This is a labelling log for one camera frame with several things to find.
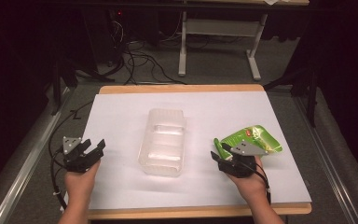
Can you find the person's right hand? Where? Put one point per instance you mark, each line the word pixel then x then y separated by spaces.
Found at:
pixel 251 186

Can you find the person's left hand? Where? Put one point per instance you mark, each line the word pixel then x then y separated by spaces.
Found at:
pixel 79 185

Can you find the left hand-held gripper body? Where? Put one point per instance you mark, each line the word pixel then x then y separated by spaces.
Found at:
pixel 74 160

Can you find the clear plastic container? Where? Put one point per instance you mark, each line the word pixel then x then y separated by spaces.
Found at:
pixel 163 143

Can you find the green snack packet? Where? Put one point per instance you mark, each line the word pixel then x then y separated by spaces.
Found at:
pixel 261 138

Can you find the dark computer tower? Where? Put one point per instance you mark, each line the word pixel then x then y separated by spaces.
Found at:
pixel 105 34

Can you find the aluminium floor rail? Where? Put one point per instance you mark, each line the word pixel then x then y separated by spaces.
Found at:
pixel 326 161
pixel 28 158

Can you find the white metal desk frame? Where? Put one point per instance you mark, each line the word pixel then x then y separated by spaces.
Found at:
pixel 222 27

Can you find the black metal stand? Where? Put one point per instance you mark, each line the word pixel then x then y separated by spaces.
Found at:
pixel 310 93
pixel 57 87

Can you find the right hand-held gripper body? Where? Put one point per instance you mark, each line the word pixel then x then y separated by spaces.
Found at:
pixel 239 166

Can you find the white table sheet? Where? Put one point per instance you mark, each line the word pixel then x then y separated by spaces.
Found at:
pixel 121 124

